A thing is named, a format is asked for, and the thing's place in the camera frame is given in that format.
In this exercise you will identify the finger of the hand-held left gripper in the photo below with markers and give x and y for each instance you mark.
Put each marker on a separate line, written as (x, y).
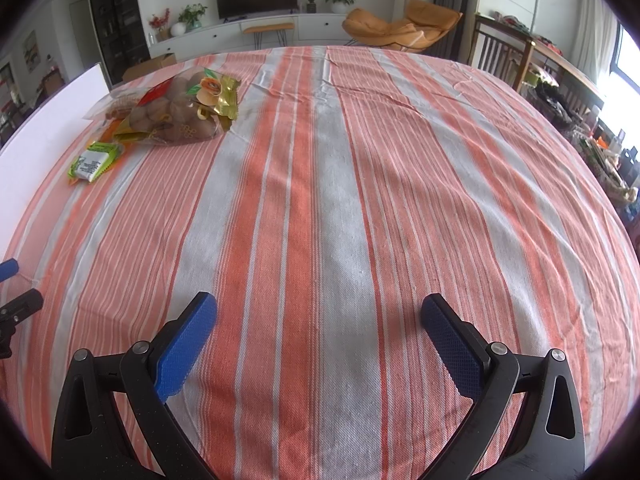
(20, 306)
(7, 270)

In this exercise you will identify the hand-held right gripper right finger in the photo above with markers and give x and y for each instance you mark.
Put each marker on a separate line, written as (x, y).
(452, 350)

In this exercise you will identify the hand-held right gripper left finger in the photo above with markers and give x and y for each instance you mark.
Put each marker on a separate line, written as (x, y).
(187, 350)

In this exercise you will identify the green snack packet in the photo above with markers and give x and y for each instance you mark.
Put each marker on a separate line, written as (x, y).
(95, 161)

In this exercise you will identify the clear bag of orange snacks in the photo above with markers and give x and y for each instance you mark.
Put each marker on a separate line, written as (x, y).
(120, 106)

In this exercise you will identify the walnut bag with gold trim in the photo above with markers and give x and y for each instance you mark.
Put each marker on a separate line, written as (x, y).
(175, 110)

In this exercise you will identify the white board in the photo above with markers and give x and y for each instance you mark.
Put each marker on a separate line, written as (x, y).
(45, 110)

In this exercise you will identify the orange striped tablecloth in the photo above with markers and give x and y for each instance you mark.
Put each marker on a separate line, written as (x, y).
(325, 210)

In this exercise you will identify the cardboard box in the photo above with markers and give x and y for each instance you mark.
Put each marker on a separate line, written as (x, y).
(150, 66)

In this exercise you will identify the dark bookcase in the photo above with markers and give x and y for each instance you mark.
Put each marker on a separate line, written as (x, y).
(117, 20)

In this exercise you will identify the cluttered wooden sideboard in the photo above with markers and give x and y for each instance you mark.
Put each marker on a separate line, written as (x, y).
(580, 105)

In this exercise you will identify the yellow green container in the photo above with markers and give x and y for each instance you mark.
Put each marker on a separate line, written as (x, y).
(541, 78)

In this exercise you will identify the red flowers in vase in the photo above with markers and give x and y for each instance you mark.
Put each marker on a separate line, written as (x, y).
(160, 25)

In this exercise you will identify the white round vase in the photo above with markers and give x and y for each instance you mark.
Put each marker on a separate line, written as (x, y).
(178, 29)

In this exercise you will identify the wooden chair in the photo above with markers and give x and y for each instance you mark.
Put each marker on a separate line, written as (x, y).
(500, 55)

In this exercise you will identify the leafy plant in vase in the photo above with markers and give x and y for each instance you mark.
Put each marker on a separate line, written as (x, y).
(192, 14)

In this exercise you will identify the orange lounge chair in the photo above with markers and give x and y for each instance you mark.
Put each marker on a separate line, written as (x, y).
(400, 27)

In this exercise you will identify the window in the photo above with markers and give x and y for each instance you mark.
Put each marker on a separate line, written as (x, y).
(625, 70)

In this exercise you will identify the wooden stool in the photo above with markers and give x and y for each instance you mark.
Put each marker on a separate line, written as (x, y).
(267, 27)

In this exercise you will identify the white sheer curtain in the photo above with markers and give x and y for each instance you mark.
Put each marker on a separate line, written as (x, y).
(595, 35)

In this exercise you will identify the white television cabinet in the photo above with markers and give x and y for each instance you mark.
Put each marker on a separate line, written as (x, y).
(320, 27)

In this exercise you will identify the small potted plant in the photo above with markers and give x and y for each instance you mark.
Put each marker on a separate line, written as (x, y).
(311, 2)

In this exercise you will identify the framed wall picture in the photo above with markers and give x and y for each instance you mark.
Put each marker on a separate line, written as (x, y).
(31, 51)

